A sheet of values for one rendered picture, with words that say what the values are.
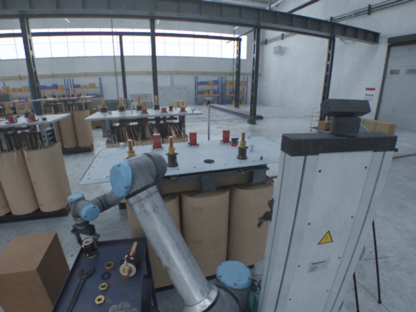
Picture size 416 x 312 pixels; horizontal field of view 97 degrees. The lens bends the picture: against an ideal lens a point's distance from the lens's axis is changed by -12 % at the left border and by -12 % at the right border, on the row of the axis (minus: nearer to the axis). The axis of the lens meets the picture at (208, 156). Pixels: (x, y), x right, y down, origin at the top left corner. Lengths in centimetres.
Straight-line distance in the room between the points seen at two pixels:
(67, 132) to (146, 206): 661
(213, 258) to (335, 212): 152
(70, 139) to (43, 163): 387
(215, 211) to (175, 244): 102
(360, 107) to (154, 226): 70
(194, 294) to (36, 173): 305
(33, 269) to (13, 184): 227
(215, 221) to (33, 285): 130
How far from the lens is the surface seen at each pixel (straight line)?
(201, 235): 184
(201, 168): 142
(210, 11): 1016
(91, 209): 124
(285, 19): 1181
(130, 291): 133
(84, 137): 715
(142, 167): 74
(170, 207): 164
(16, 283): 174
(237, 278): 94
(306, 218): 65
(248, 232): 203
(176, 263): 77
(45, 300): 181
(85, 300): 138
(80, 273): 151
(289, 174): 55
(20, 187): 377
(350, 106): 63
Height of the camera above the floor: 190
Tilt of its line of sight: 19 degrees down
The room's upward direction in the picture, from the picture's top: straight up
